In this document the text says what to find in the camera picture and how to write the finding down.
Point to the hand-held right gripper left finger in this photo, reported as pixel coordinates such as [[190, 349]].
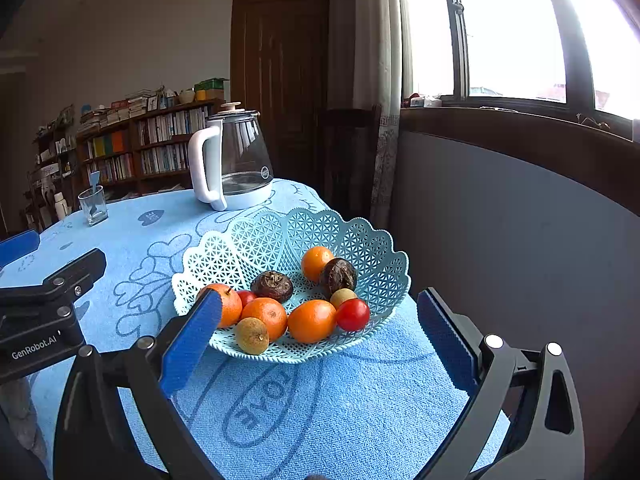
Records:
[[192, 342]]

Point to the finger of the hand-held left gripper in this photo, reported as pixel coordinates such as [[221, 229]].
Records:
[[80, 275], [17, 249]]

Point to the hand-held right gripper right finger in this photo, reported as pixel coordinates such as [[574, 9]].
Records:
[[445, 340]]

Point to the orange with stem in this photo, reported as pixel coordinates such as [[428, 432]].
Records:
[[227, 305]]

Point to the small cherry tomato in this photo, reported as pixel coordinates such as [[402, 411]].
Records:
[[246, 298]]

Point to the round orange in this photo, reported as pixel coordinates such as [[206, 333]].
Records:
[[311, 321], [267, 316]]

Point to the large red tomato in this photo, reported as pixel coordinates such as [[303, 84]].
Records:
[[353, 315]]

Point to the light blue lattice basket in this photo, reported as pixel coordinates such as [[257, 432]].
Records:
[[260, 240]]

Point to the oval orange kumquat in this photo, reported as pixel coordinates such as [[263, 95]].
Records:
[[315, 262]]

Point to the white thermos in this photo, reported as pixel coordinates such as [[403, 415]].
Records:
[[59, 207]]

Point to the clear drinking glass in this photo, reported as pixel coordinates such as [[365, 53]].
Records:
[[95, 210]]

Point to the dark shelf rack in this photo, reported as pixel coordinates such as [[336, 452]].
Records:
[[50, 160]]

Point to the light blue printed towel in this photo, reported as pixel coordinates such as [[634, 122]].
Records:
[[300, 410]]

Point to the wooden bookshelf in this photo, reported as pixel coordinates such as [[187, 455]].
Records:
[[134, 145]]

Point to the rows of books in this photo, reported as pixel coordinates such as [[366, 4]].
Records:
[[165, 127]]

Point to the dark wooden chair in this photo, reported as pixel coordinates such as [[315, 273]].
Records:
[[350, 160]]

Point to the green box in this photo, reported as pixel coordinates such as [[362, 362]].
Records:
[[210, 84]]

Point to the patterned curtain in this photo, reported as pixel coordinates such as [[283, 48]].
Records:
[[385, 60]]

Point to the dark wooden door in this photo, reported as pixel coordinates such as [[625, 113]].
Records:
[[290, 60]]

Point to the window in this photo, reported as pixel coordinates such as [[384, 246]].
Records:
[[510, 35]]

